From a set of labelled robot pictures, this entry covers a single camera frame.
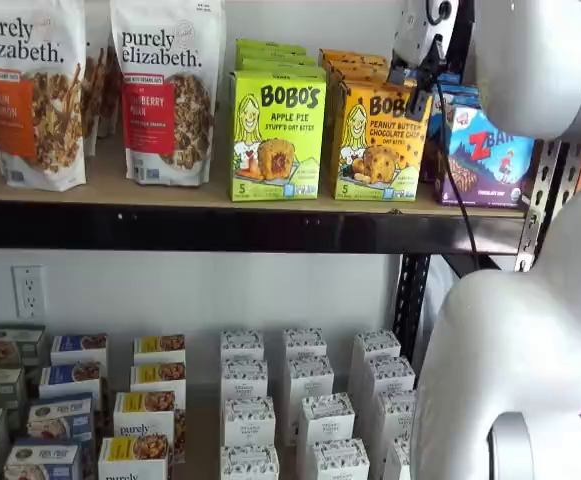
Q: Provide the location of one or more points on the green Bobo's apple pie box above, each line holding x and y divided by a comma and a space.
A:
275, 66
275, 140
270, 46
275, 56

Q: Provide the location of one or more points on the blue-label granola box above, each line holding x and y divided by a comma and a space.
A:
70, 380
60, 420
42, 462
80, 347

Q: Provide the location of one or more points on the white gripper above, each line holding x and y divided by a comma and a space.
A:
415, 35

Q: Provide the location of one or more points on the granola bag red label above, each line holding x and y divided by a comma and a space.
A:
165, 100

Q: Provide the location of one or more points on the granola bag orange label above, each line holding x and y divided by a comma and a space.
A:
35, 100

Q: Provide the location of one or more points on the black diagonal shelf brace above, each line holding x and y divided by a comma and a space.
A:
470, 262

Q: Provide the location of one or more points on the white wall outlet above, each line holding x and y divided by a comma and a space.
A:
30, 292

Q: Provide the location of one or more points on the yellow-label granola box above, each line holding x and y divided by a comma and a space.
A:
157, 377
160, 347
132, 460
142, 425

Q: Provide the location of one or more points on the white plastic sheet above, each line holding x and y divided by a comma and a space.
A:
437, 290

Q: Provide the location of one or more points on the white patterned pantry box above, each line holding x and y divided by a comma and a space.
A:
377, 345
399, 462
244, 379
340, 461
248, 422
390, 376
305, 342
310, 377
326, 420
395, 415
242, 344
249, 464

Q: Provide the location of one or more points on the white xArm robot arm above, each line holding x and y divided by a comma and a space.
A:
520, 350

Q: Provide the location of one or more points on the black shelf beam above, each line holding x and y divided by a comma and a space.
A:
220, 230

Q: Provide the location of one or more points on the white granola bag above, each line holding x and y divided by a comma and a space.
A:
101, 100

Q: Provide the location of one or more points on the orange Bobo's peanut butter box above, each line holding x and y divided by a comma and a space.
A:
350, 55
375, 165
360, 77
355, 65

